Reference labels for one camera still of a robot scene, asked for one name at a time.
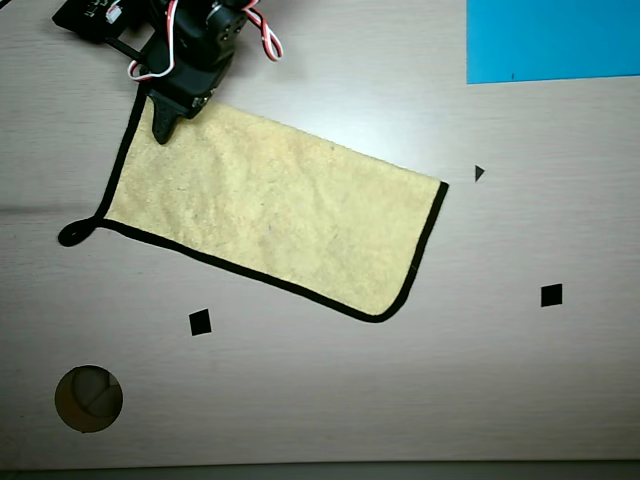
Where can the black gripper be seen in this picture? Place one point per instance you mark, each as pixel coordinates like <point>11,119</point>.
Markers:
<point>186,91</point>

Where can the yellow towel with black trim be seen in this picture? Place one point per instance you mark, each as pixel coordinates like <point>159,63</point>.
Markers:
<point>275,210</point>

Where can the black square tape marker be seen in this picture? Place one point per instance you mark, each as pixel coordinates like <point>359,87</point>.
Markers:
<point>200,322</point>
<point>551,295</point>

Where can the black triangle tape marker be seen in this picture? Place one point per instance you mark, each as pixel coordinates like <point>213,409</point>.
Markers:
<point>478,173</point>

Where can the blue paper sheet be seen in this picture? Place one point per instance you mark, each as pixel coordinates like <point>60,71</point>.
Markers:
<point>550,40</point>

